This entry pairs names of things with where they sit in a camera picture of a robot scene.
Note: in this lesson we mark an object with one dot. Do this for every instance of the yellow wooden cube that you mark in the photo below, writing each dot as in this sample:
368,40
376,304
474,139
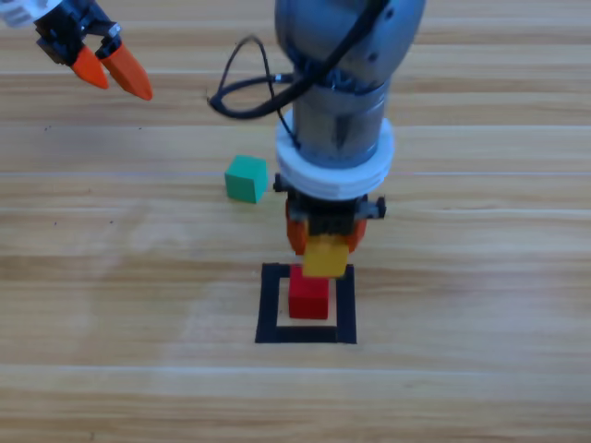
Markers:
325,260

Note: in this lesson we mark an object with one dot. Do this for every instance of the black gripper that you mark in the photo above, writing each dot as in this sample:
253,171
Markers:
69,32
330,217

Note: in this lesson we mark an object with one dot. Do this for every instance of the red wooden cube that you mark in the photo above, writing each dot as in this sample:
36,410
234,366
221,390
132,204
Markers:
307,300

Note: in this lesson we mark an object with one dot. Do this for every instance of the green wooden cube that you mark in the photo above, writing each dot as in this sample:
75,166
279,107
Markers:
244,180

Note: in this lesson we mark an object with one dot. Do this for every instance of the black tape square outline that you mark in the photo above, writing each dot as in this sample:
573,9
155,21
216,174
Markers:
268,304

